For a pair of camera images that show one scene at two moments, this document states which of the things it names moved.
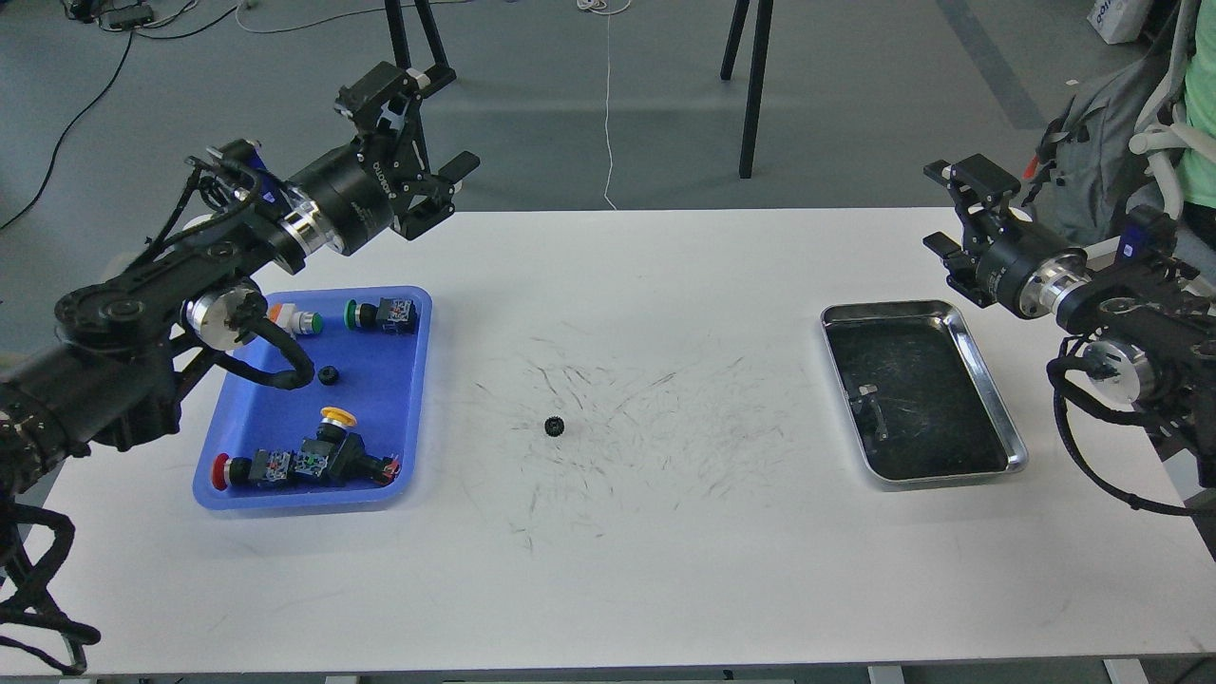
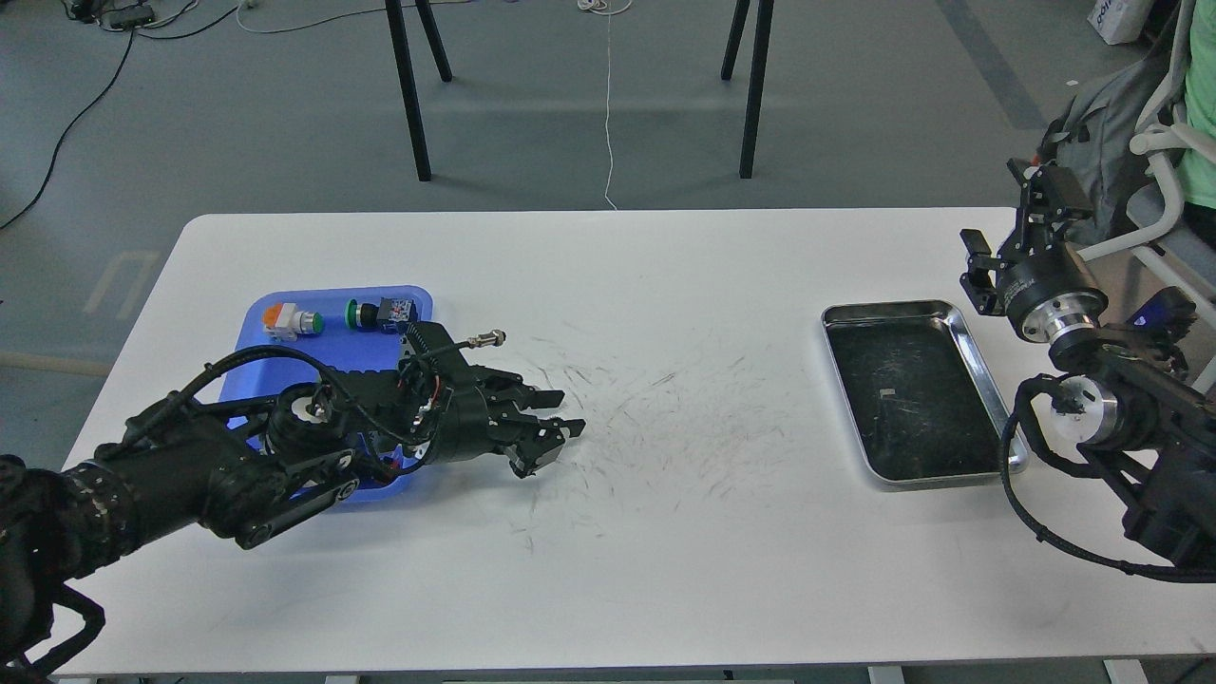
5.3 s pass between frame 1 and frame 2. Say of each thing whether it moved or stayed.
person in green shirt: stayed
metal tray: stayed
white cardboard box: stayed
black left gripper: moved
